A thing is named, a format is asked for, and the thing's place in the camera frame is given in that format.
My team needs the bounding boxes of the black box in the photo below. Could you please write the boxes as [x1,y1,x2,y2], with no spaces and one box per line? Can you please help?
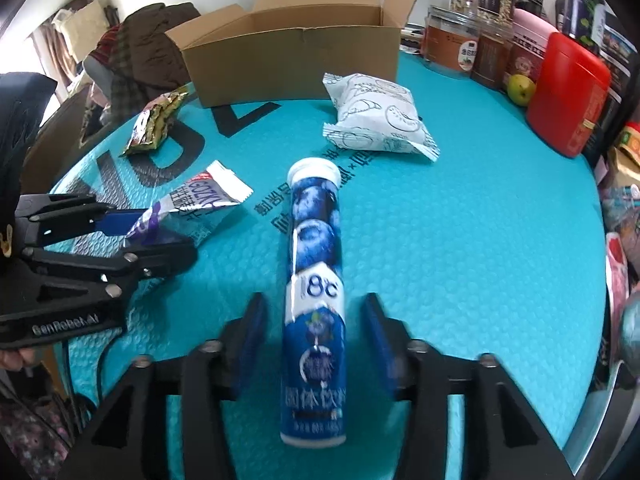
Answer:
[590,10,636,111]

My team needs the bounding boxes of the cardboard box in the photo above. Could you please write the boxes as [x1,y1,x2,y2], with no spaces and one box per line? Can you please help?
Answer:
[165,0,417,108]

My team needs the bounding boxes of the pink snack packet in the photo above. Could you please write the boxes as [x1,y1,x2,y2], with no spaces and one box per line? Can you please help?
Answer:
[604,232,630,356]

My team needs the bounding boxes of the blue blueberry print tube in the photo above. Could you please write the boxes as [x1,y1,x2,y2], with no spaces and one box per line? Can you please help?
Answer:
[280,157,348,448]

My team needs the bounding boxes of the black cable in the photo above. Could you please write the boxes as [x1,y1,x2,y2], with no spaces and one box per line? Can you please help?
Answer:
[95,330,126,411]

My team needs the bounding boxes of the purple white snack packet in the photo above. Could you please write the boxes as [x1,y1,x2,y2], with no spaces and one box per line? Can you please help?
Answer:
[123,160,254,248]

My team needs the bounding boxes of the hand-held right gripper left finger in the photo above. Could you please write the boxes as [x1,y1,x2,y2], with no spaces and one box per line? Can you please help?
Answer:
[57,291,271,480]

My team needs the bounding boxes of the person's left hand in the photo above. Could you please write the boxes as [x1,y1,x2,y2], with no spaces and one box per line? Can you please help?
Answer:
[0,347,37,372]

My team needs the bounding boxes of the white bread packet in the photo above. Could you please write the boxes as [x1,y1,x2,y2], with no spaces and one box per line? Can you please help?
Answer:
[322,72,440,162]

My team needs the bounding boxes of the beige cushion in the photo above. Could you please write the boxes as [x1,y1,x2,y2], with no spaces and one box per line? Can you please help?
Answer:
[55,0,108,53]

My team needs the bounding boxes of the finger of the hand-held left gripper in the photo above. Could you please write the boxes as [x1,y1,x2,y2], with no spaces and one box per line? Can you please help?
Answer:
[15,192,151,250]
[22,241,198,311]

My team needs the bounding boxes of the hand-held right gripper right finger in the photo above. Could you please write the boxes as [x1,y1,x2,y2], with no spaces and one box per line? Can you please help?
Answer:
[361,291,576,480]

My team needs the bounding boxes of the brown powder jar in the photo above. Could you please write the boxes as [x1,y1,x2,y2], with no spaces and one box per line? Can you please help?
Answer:
[422,5,481,80]

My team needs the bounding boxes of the brown jacket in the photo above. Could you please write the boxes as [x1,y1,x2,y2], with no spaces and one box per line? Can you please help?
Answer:
[107,2,201,96]

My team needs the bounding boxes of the gold green snack packet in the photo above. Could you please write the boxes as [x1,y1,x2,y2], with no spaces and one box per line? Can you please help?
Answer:
[122,86,190,157]

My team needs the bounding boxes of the red canister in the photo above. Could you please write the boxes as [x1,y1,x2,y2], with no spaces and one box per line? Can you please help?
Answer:
[526,31,612,159]

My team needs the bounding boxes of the dark brown label jar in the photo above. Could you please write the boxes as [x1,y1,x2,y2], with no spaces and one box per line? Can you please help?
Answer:
[470,22,513,92]

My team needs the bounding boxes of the green pear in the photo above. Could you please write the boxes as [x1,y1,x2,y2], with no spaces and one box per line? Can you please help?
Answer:
[507,74,537,107]

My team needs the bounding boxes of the floral patterned cloth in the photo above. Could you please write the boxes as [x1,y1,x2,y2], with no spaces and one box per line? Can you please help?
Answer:
[0,375,76,463]

